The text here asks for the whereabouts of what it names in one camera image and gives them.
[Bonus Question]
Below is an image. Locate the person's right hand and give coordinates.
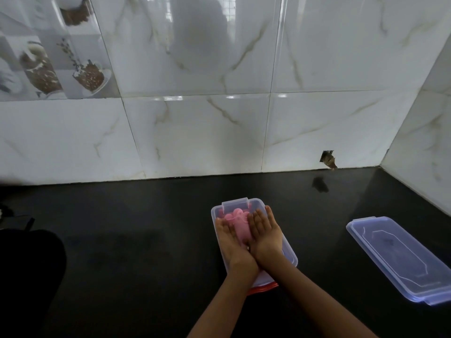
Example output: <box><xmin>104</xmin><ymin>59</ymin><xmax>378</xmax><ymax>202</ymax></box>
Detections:
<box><xmin>247</xmin><ymin>206</ymin><xmax>285</xmax><ymax>269</ymax></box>

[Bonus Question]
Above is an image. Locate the person's left hand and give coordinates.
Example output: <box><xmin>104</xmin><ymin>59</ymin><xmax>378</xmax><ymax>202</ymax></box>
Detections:
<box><xmin>215</xmin><ymin>217</ymin><xmax>260</xmax><ymax>279</ymax></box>

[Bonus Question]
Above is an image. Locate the pink moulded item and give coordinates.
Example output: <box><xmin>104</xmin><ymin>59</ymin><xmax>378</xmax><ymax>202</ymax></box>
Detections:
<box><xmin>223</xmin><ymin>208</ymin><xmax>253</xmax><ymax>245</ymax></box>

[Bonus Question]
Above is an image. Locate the person's left forearm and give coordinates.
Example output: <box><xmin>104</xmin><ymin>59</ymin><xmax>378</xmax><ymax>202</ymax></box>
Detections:
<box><xmin>187</xmin><ymin>268</ymin><xmax>261</xmax><ymax>338</ymax></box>

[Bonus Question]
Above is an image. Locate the person's right forearm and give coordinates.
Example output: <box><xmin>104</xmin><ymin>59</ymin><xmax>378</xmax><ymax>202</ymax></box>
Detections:
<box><xmin>261</xmin><ymin>255</ymin><xmax>378</xmax><ymax>338</ymax></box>

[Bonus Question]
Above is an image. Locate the clear plastic container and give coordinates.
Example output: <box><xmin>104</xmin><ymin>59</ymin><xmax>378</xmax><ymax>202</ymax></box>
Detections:
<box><xmin>211</xmin><ymin>197</ymin><xmax>299</xmax><ymax>289</ymax></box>

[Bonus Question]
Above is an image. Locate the red plastic lid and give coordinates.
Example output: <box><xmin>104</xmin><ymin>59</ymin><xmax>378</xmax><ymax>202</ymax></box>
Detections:
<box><xmin>247</xmin><ymin>281</ymin><xmax>279</xmax><ymax>296</ymax></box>

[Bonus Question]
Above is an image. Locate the clear plastic container lid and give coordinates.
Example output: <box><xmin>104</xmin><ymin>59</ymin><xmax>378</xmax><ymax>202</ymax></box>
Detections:
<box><xmin>346</xmin><ymin>216</ymin><xmax>451</xmax><ymax>307</ymax></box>

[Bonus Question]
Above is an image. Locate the black bulky object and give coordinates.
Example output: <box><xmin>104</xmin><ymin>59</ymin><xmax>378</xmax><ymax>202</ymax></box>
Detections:
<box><xmin>0</xmin><ymin>229</ymin><xmax>67</xmax><ymax>338</ymax></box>

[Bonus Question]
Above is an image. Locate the broken wall pipe stub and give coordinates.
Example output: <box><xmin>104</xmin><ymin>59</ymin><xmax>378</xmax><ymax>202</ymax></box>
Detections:
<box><xmin>319</xmin><ymin>150</ymin><xmax>338</xmax><ymax>171</ymax></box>

